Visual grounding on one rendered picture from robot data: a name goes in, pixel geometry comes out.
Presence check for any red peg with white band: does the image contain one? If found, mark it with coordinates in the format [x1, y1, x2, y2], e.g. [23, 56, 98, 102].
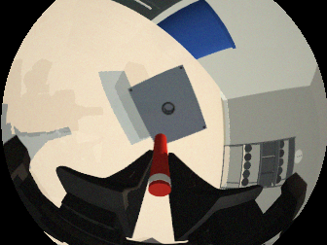
[148, 133, 171, 197]

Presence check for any grey sloped panel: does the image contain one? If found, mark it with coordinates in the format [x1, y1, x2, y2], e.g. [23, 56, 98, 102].
[127, 65, 206, 143]

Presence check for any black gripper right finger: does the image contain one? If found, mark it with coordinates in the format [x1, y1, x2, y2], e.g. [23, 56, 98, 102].
[167, 154, 264, 242]

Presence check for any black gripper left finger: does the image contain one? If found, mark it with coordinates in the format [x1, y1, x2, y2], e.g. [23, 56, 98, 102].
[55, 150, 153, 238]

